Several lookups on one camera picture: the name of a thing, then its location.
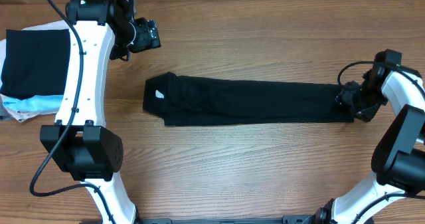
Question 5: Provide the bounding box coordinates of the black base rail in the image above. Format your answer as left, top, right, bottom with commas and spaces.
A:
135, 215, 313, 224

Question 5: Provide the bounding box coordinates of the folded black shirt on stack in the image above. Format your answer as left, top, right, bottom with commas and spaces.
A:
1, 29, 70, 100

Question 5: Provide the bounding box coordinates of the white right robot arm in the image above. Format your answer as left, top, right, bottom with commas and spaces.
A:
309, 67, 424, 223

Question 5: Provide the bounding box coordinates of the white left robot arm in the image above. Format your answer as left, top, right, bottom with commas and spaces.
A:
40, 0, 161, 223

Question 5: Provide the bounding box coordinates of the folded light blue shirt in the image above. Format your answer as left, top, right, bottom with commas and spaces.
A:
1, 95, 63, 114

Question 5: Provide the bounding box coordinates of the black polo shirt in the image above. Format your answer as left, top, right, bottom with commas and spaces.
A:
143, 72, 354, 126

